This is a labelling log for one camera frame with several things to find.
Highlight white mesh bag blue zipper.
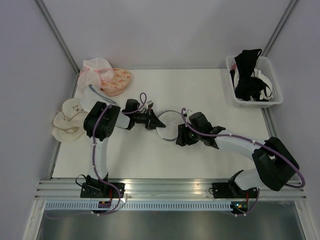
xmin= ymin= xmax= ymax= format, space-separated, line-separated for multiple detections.
xmin=155 ymin=110 xmax=184 ymax=142

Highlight white slotted cable duct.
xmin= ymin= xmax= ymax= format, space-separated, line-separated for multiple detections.
xmin=45 ymin=200 xmax=232 ymax=212

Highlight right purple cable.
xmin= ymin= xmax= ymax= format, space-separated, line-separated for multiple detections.
xmin=181 ymin=107 xmax=306 ymax=189

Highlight beige laundry bag middle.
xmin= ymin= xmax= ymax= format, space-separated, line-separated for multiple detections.
xmin=53 ymin=111 xmax=87 ymax=131

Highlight orange patterned laundry bag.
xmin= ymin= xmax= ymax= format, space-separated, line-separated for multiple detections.
xmin=101 ymin=68 xmax=132 ymax=97

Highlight beige laundry bag bottom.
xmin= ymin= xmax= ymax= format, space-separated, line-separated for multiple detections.
xmin=51 ymin=127 xmax=85 ymax=143

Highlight white plastic basket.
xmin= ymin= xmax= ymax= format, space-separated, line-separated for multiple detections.
xmin=225 ymin=55 xmax=284 ymax=109

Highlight aluminium rail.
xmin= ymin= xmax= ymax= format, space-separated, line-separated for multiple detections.
xmin=35 ymin=178 xmax=307 ymax=201

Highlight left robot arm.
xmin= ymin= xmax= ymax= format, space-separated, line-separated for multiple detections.
xmin=83 ymin=99 xmax=166 ymax=198

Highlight right aluminium frame post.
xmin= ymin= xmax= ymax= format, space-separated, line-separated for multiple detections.
xmin=261 ymin=0 xmax=300 ymax=57

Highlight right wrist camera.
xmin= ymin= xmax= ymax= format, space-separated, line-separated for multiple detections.
xmin=181 ymin=108 xmax=193 ymax=124

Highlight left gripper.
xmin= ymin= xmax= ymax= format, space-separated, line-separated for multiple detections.
xmin=133 ymin=108 xmax=166 ymax=131

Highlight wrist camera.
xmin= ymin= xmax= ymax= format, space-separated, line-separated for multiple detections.
xmin=181 ymin=108 xmax=193 ymax=124
xmin=146 ymin=100 xmax=154 ymax=108

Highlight left aluminium frame post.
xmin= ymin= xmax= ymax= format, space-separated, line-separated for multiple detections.
xmin=33 ymin=0 xmax=80 ymax=76

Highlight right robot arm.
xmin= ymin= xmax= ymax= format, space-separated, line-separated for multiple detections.
xmin=175 ymin=111 xmax=306 ymax=198

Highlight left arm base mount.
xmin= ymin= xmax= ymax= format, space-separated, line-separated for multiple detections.
xmin=75 ymin=174 xmax=125 ymax=199

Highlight beige laundry bag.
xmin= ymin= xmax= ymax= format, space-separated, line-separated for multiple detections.
xmin=61 ymin=98 xmax=86 ymax=119
xmin=53 ymin=111 xmax=87 ymax=131
xmin=51 ymin=127 xmax=85 ymax=143

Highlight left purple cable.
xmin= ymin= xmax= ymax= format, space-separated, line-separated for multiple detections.
xmin=91 ymin=92 xmax=148 ymax=183

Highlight beige laundry bag top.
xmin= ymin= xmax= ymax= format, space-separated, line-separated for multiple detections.
xmin=61 ymin=98 xmax=86 ymax=119

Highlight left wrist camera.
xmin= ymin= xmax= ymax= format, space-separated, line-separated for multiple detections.
xmin=146 ymin=100 xmax=154 ymax=108

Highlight white mesh bag blue trim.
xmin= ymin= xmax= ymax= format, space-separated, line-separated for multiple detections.
xmin=80 ymin=84 xmax=117 ymax=113

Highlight pink trimmed mesh bag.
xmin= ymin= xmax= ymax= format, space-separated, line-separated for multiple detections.
xmin=77 ymin=70 xmax=102 ymax=93

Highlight black bra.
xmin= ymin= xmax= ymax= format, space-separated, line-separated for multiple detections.
xmin=235 ymin=48 xmax=263 ymax=101

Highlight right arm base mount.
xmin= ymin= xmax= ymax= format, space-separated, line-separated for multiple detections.
xmin=208 ymin=182 xmax=242 ymax=199

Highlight purple cable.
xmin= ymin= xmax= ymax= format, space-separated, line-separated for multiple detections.
xmin=91 ymin=92 xmax=148 ymax=183
xmin=181 ymin=107 xmax=306 ymax=189

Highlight aluminium frame post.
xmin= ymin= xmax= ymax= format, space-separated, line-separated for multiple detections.
xmin=261 ymin=0 xmax=300 ymax=57
xmin=33 ymin=0 xmax=80 ymax=76

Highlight white bra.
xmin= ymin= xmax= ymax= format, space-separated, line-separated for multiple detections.
xmin=253 ymin=68 xmax=273 ymax=101

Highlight pink mesh bag top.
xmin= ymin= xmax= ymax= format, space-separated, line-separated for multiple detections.
xmin=82 ymin=57 xmax=114 ymax=75

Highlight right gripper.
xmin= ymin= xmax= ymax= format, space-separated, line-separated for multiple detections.
xmin=175 ymin=122 xmax=203 ymax=147

